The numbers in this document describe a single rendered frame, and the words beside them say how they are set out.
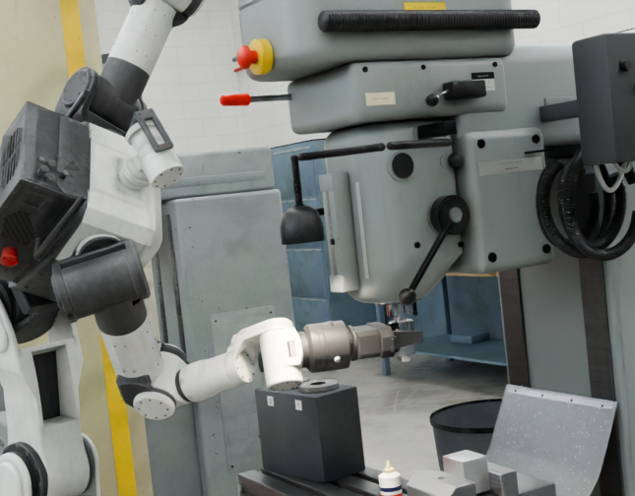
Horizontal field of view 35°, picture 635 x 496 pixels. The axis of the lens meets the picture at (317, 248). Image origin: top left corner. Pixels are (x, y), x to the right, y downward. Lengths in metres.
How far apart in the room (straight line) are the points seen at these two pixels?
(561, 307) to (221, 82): 9.86
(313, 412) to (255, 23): 0.85
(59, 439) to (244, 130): 9.78
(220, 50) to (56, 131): 9.97
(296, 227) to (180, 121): 9.88
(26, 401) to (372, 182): 0.84
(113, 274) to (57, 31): 1.83
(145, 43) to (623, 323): 1.07
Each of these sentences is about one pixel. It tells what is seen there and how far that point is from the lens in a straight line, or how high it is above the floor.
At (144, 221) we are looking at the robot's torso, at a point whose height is 1.50.
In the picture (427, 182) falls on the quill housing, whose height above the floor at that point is 1.52.
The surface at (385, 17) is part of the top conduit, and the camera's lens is 1.71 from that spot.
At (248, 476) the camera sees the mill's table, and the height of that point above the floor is 0.90.
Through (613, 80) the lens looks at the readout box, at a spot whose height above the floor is 1.65.
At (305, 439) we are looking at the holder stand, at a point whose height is 1.00.
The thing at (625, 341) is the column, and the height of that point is 1.18.
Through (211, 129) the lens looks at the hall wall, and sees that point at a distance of 11.64.
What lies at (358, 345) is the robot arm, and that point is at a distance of 1.83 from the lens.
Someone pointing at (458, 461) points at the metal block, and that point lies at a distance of 1.79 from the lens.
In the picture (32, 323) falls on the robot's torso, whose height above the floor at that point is 1.32.
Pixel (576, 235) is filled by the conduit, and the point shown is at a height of 1.40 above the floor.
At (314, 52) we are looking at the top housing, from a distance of 1.69.
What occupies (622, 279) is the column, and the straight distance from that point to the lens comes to 2.01.
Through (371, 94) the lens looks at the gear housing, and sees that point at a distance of 1.73.
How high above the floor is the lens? 1.52
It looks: 3 degrees down
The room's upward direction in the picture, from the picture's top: 6 degrees counter-clockwise
